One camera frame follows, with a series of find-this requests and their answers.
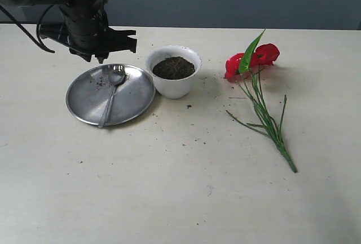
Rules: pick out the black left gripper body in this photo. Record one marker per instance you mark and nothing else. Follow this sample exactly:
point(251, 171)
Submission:
point(86, 30)

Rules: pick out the stainless steel spork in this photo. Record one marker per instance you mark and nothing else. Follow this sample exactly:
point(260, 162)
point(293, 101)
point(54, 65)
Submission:
point(116, 77)

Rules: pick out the artificial red flower stem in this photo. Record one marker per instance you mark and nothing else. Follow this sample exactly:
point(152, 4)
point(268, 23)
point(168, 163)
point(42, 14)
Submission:
point(245, 70)

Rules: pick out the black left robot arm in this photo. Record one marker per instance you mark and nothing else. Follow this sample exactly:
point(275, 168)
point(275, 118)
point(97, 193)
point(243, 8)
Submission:
point(49, 4)

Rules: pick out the white scalloped flower pot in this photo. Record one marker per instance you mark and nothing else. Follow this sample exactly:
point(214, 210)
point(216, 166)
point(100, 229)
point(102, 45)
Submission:
point(173, 88)

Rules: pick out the round stainless steel plate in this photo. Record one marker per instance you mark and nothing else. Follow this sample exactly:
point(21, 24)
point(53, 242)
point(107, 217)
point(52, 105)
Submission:
point(88, 94)

